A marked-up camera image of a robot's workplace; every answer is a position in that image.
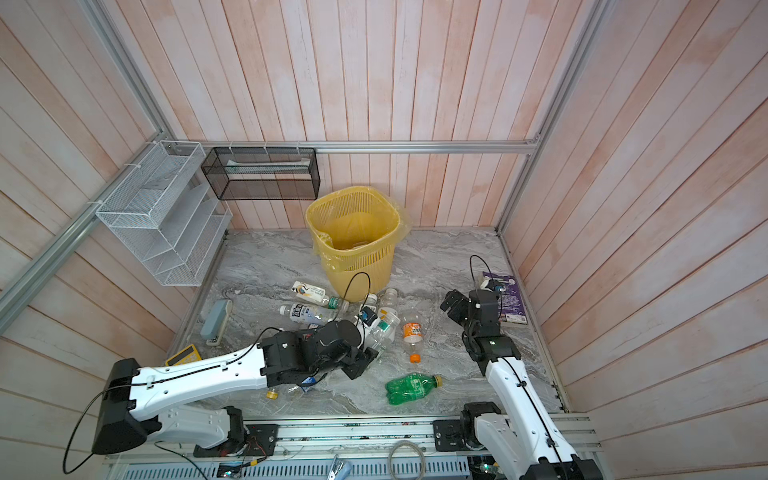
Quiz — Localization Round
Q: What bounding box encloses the blue label clear bottle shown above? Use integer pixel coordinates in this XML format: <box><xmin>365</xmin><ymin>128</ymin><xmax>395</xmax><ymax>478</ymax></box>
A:
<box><xmin>298</xmin><ymin>376</ymin><xmax>319</xmax><ymax>393</ymax></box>

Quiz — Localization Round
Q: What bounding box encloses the green soda bottle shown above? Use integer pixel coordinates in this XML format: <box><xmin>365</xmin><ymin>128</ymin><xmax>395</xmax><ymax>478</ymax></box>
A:
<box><xmin>385</xmin><ymin>373</ymin><xmax>443</xmax><ymax>406</ymax></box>

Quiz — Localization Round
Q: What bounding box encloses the white yellow vitamin bottle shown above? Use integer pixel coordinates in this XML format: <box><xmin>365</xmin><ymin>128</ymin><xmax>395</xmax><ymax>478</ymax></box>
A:
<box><xmin>378</xmin><ymin>287</ymin><xmax>399</xmax><ymax>317</ymax></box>

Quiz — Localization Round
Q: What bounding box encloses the orange label bottle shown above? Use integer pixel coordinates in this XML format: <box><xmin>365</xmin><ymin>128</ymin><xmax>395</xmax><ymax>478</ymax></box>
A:
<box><xmin>402</xmin><ymin>316</ymin><xmax>424</xmax><ymax>364</ymax></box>

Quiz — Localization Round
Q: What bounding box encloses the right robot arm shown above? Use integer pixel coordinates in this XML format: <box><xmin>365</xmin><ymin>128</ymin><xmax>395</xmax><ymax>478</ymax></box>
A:
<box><xmin>440</xmin><ymin>289</ymin><xmax>603</xmax><ymax>479</ymax></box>

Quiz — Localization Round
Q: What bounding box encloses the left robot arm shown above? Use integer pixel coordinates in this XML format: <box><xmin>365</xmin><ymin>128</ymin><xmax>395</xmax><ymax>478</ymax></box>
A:
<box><xmin>91</xmin><ymin>320</ymin><xmax>379</xmax><ymax>455</ymax></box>

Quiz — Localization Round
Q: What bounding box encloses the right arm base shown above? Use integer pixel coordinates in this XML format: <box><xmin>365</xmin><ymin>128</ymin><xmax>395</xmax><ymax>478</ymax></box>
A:
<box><xmin>432</xmin><ymin>402</ymin><xmax>501</xmax><ymax>452</ymax></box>

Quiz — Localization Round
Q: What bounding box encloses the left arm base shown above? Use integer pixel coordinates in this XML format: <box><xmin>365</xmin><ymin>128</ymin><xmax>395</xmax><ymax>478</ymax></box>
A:
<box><xmin>193</xmin><ymin>406</ymin><xmax>279</xmax><ymax>458</ymax></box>

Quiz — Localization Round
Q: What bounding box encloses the yellow ribbed trash bin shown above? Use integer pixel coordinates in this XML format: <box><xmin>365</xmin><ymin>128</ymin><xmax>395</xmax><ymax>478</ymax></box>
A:
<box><xmin>305</xmin><ymin>186</ymin><xmax>411</xmax><ymax>303</ymax></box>

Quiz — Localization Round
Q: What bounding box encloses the yellow plastic bin liner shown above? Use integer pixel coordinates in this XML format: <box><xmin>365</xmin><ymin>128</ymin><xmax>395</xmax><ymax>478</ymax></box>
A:
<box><xmin>305</xmin><ymin>186</ymin><xmax>411</xmax><ymax>271</ymax></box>

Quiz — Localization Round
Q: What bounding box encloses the purple paperback book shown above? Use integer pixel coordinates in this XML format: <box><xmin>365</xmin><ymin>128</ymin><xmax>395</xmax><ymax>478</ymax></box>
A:
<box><xmin>481</xmin><ymin>271</ymin><xmax>528</xmax><ymax>325</ymax></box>

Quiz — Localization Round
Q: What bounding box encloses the oolong tea label bottle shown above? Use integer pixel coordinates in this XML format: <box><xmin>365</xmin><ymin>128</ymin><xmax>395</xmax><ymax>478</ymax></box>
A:
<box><xmin>279</xmin><ymin>303</ymin><xmax>334</xmax><ymax>325</ymax></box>

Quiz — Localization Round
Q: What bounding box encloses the crane label clear bottle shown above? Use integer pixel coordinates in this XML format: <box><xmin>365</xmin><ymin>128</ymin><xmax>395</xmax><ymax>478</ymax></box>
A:
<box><xmin>291</xmin><ymin>281</ymin><xmax>350</xmax><ymax>312</ymax></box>

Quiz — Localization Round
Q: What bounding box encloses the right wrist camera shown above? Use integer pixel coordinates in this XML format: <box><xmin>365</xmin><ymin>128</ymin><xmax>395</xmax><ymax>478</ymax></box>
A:
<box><xmin>482</xmin><ymin>278</ymin><xmax>507</xmax><ymax>295</ymax></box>

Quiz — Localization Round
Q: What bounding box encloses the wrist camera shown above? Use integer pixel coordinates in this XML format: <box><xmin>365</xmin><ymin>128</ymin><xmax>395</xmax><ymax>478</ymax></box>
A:
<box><xmin>357</xmin><ymin>305</ymin><xmax>378</xmax><ymax>327</ymax></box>
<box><xmin>482</xmin><ymin>278</ymin><xmax>507</xmax><ymax>295</ymax></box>

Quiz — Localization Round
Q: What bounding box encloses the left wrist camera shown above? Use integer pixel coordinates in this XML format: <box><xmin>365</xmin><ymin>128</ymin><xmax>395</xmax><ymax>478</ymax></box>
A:
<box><xmin>357</xmin><ymin>305</ymin><xmax>378</xmax><ymax>327</ymax></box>

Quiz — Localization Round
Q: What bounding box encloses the coiled grey cable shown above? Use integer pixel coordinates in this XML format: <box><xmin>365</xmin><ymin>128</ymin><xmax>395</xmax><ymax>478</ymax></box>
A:
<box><xmin>386</xmin><ymin>440</ymin><xmax>428</xmax><ymax>480</ymax></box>

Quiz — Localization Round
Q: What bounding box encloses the black mesh wall basket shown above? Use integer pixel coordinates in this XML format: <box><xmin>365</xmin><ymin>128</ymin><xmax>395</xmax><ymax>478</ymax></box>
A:
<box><xmin>201</xmin><ymin>146</ymin><xmax>321</xmax><ymax>201</ymax></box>

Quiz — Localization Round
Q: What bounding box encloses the white wire mesh shelf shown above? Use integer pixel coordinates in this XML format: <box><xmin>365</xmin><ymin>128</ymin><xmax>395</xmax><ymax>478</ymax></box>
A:
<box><xmin>96</xmin><ymin>141</ymin><xmax>232</xmax><ymax>287</ymax></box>

